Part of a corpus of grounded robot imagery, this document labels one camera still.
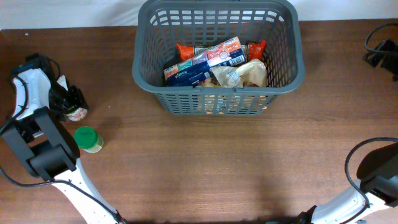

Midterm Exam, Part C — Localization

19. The green lid jar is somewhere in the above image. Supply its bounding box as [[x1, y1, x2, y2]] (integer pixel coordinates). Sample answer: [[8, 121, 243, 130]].
[[73, 126, 104, 153], [66, 108, 88, 121]]

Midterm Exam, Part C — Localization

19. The grey plastic shopping basket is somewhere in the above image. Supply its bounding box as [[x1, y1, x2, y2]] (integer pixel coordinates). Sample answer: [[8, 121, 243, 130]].
[[132, 0, 305, 115]]

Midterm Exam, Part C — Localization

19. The orange spaghetti packet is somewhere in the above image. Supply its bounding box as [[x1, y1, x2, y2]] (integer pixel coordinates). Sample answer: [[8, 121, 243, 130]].
[[176, 40, 267, 61]]

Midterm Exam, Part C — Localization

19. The beige paper bag packet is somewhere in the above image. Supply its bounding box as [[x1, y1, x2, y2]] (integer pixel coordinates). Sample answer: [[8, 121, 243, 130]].
[[210, 59, 267, 88]]

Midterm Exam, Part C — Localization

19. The yellow Nescafe coffee bag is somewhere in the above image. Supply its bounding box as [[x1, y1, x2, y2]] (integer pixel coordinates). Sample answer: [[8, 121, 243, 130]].
[[198, 77, 268, 113]]

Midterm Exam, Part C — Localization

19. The white tissue pack stack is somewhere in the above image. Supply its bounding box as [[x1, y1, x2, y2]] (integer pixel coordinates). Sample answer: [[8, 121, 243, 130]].
[[164, 37, 246, 87]]

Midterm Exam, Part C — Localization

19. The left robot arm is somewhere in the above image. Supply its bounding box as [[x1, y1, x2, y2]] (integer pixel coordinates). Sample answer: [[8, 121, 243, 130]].
[[1, 54, 126, 223]]

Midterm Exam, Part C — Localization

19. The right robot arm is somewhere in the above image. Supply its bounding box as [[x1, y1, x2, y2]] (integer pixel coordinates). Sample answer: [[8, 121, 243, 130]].
[[293, 137, 397, 224]]

